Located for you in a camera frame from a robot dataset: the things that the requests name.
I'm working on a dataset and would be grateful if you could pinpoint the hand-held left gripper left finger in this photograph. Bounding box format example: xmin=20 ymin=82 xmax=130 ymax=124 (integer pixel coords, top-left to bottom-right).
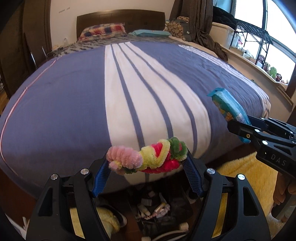
xmin=26 ymin=151 xmax=111 ymax=241

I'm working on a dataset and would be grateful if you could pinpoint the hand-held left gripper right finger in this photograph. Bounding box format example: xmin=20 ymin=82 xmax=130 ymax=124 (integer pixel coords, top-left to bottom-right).
xmin=183 ymin=149 xmax=271 ymax=241

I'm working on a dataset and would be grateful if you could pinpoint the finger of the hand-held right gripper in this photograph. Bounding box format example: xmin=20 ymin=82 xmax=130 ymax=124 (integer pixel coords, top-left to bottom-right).
xmin=228 ymin=119 xmax=262 ymax=144
xmin=247 ymin=115 xmax=270 ymax=131

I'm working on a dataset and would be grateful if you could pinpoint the blue snack packet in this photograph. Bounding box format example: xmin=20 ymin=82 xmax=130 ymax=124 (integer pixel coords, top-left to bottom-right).
xmin=207 ymin=88 xmax=251 ymax=143

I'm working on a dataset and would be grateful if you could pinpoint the colourful pipe cleaner bundle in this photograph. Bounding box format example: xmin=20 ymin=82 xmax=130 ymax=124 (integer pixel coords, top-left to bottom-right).
xmin=106 ymin=137 xmax=188 ymax=175

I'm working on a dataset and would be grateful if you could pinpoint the black trash bin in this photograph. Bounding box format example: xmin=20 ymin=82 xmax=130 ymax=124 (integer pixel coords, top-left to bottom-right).
xmin=125 ymin=183 xmax=195 ymax=233

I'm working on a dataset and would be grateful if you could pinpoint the person's right hand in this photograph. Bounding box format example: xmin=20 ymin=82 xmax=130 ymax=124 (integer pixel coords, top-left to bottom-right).
xmin=273 ymin=173 xmax=287 ymax=206

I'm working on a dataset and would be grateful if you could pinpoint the yellow shaggy rug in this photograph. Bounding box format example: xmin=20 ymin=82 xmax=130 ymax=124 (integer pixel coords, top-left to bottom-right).
xmin=69 ymin=152 xmax=284 ymax=235

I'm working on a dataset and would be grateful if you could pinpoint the yellow plush slipper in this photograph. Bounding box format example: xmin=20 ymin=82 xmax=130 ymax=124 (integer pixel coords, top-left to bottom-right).
xmin=95 ymin=206 xmax=127 ymax=233

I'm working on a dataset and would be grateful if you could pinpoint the blue white striped blanket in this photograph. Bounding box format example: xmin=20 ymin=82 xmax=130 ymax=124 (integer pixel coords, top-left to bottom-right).
xmin=0 ymin=42 xmax=270 ymax=200

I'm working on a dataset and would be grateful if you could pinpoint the black metal rack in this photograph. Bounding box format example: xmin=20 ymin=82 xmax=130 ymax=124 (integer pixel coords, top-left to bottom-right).
xmin=229 ymin=19 xmax=275 ymax=67

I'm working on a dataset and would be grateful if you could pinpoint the white storage box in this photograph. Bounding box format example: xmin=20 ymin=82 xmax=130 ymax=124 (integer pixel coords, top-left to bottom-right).
xmin=211 ymin=22 xmax=238 ymax=49

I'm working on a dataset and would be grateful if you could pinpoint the black jacket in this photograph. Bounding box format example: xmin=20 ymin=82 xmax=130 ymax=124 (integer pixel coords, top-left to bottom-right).
xmin=213 ymin=6 xmax=238 ymax=27

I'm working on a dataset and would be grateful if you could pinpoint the brown curtain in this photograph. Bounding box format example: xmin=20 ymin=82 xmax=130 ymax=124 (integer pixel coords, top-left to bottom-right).
xmin=170 ymin=0 xmax=228 ymax=61

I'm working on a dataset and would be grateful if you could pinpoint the brown patterned backpack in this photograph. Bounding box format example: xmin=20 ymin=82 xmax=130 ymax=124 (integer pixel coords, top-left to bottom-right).
xmin=165 ymin=17 xmax=195 ymax=41

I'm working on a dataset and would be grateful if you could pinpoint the grey patterned bed sheet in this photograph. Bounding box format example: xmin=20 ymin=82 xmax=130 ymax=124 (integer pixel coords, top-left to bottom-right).
xmin=54 ymin=37 xmax=185 ymax=57

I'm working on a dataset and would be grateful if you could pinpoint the teal pillow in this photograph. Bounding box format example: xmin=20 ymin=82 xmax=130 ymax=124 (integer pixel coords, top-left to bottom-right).
xmin=128 ymin=29 xmax=172 ymax=38

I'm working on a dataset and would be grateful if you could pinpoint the plaid pillow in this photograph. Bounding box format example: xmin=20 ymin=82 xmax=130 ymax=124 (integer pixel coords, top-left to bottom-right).
xmin=77 ymin=22 xmax=127 ymax=42

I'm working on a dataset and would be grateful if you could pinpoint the dark wooden wardrobe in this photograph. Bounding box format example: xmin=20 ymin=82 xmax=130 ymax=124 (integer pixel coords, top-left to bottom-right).
xmin=0 ymin=0 xmax=52 ymax=98

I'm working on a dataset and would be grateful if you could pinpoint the dark wooden headboard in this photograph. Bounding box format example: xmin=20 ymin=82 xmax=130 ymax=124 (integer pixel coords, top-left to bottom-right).
xmin=76 ymin=12 xmax=166 ymax=41

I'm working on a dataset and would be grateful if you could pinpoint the metal frame chair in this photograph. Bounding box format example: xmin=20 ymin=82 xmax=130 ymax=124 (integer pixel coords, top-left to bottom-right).
xmin=23 ymin=32 xmax=47 ymax=70

